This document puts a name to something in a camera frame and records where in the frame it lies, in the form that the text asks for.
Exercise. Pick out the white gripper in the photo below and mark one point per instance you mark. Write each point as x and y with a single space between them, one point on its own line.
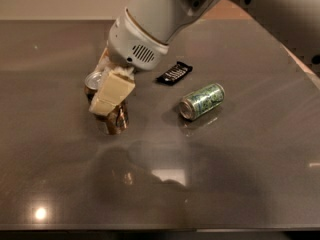
130 46

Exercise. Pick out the orange soda can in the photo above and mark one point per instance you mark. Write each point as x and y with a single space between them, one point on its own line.
117 120

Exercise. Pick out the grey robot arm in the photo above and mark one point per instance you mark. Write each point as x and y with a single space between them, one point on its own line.
294 23

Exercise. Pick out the green soda can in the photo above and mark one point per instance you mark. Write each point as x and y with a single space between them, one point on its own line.
201 101

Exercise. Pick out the black snack bar wrapper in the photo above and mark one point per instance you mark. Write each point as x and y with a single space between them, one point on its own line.
174 74

